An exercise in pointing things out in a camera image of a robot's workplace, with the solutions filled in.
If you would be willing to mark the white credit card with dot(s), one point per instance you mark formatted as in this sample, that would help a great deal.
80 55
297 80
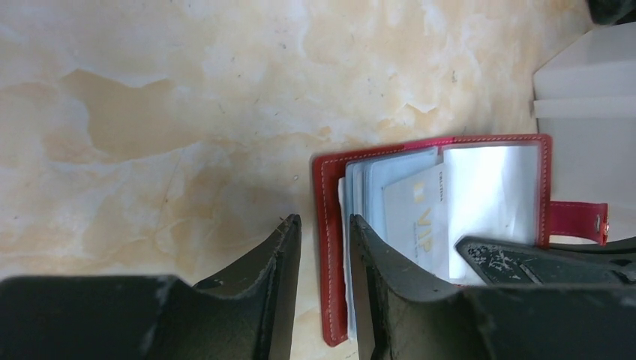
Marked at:
417 220

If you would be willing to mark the red card holder wallet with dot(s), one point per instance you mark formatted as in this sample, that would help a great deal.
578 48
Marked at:
330 238

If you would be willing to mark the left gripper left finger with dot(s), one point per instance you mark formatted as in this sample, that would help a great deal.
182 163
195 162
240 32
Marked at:
244 311

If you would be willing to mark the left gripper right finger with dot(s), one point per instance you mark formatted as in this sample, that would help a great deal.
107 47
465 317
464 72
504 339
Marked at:
405 312

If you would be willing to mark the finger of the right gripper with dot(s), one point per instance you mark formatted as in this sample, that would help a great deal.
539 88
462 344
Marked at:
501 262

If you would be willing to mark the white plastic card box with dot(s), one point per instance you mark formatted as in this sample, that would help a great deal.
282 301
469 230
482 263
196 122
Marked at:
585 100

